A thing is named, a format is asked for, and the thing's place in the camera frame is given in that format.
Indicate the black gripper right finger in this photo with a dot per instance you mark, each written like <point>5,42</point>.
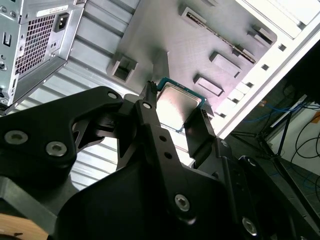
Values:
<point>200,140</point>

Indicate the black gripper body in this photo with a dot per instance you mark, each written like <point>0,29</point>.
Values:
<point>120,207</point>

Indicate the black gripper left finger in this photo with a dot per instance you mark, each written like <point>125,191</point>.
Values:
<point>50,120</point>

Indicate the silver CPU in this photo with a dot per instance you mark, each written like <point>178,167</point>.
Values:
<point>175,105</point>

